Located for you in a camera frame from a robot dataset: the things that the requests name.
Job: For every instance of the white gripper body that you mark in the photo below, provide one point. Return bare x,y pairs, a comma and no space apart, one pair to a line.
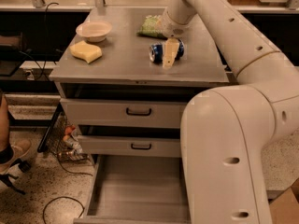
171,26

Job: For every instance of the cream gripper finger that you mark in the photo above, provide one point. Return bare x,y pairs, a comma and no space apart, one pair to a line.
170,51

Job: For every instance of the blue pepsi can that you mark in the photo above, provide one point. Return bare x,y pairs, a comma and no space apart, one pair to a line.
156,52

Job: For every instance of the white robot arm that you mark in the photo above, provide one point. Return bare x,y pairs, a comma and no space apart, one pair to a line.
223,130

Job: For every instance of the grey drawer cabinet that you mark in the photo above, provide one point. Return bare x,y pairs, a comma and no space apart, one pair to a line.
126,61

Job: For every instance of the open bottom drawer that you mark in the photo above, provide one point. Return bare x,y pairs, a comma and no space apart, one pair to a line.
137,190

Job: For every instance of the green chip bag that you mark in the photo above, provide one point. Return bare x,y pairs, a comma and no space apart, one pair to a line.
151,27

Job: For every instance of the white bowl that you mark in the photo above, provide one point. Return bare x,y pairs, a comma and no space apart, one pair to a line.
94,31

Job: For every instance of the yellow sponge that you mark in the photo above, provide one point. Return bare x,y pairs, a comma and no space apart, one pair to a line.
85,51

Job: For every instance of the tan shoe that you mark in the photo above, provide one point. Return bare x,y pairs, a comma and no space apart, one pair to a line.
13,152

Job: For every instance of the cardboard box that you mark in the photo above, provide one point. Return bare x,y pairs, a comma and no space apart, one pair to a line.
285,208

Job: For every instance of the person's leg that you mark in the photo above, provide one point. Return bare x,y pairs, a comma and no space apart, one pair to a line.
4,123

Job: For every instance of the top drawer with handle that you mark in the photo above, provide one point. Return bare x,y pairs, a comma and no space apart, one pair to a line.
126,106

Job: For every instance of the drawer with handle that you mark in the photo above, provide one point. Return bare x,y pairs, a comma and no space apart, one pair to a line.
130,141
126,106

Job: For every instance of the middle drawer with handle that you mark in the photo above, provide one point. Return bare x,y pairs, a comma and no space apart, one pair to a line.
130,141

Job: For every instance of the wire basket with bottles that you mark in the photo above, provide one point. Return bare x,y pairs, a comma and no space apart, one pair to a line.
63,142

